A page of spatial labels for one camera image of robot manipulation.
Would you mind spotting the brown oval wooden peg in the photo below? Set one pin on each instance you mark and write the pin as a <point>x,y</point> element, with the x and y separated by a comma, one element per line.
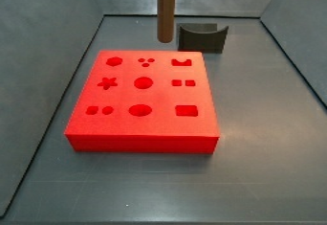
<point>165,9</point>

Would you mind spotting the red shape-sorter block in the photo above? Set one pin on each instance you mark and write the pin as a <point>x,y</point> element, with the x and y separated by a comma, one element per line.
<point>145,102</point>

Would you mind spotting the black curved holder cradle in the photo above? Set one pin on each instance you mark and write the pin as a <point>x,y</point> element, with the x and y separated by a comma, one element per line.
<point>200,37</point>

